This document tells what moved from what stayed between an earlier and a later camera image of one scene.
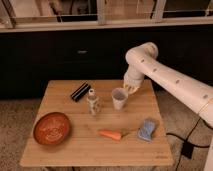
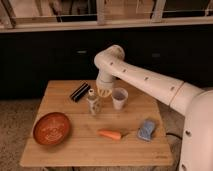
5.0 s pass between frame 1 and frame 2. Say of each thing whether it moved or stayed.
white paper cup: stayed
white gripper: moved
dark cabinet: stayed
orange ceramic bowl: stayed
